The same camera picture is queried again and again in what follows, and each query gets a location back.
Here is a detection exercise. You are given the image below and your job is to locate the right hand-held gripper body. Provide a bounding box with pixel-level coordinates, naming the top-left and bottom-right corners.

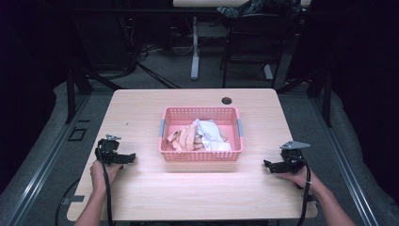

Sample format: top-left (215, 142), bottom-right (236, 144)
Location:
top-left (278, 140), bottom-right (311, 174)

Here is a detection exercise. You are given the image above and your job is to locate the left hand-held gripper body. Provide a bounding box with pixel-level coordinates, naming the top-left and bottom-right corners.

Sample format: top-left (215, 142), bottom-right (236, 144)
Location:
top-left (94, 134), bottom-right (124, 166)

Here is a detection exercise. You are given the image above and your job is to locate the peach cloth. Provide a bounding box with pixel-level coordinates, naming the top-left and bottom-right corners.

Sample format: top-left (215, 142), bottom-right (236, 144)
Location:
top-left (166, 122), bottom-right (230, 153)

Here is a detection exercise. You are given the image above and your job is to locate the white cloth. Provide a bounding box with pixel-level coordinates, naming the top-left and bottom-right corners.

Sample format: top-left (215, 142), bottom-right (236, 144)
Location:
top-left (192, 118), bottom-right (233, 153)

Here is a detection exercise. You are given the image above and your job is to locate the pink plastic basket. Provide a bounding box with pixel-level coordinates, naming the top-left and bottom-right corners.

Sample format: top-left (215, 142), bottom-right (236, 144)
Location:
top-left (157, 105), bottom-right (246, 163)

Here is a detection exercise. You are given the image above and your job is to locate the person's right hand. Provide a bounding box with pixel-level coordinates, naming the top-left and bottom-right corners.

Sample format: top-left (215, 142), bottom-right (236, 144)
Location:
top-left (277, 165), bottom-right (318, 190)

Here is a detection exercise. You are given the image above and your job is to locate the person's left hand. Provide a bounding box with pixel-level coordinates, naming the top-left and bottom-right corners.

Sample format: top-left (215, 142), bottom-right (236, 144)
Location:
top-left (89, 160), bottom-right (124, 193)

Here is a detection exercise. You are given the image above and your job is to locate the black metal stand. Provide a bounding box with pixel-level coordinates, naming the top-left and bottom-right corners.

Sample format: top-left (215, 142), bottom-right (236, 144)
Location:
top-left (276, 64), bottom-right (334, 128)
top-left (64, 18), bottom-right (123, 125)

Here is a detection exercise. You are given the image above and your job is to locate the short white desk leg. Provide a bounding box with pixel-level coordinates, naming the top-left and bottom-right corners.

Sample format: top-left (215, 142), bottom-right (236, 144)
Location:
top-left (263, 63), bottom-right (275, 81)

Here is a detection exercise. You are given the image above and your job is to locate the black chair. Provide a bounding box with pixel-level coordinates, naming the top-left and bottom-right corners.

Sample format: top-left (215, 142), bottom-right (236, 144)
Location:
top-left (219, 12), bottom-right (285, 89)

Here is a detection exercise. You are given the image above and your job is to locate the dark cloth on chair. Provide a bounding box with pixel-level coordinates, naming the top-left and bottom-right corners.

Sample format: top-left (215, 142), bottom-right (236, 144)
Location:
top-left (215, 0), bottom-right (303, 19)

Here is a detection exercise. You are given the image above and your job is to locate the white desk top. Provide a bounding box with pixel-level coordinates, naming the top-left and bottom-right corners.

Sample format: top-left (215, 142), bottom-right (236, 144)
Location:
top-left (172, 0), bottom-right (252, 8)

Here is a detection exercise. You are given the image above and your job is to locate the black floor socket frame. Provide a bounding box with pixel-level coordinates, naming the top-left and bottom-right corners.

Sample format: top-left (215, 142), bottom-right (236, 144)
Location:
top-left (67, 126), bottom-right (88, 143)

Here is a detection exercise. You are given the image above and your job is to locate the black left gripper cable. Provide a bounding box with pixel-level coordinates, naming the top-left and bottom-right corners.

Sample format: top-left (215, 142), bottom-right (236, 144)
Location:
top-left (96, 144), bottom-right (115, 226)

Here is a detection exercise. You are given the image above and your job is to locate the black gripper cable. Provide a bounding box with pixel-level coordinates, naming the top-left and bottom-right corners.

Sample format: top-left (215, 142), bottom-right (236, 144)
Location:
top-left (295, 159), bottom-right (312, 226)
top-left (96, 144), bottom-right (115, 226)

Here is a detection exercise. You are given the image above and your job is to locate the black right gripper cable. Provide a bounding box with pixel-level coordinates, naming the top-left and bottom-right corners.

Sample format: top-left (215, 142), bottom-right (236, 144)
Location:
top-left (295, 159), bottom-right (312, 226)

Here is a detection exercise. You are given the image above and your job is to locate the aluminium floor rail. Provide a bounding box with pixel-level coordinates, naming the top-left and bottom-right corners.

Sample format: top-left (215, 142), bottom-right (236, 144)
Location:
top-left (6, 93), bottom-right (90, 226)
top-left (309, 97), bottom-right (380, 226)

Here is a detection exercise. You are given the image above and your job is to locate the black cable under table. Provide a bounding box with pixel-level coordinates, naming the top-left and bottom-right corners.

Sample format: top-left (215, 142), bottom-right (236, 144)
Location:
top-left (55, 176), bottom-right (82, 226)

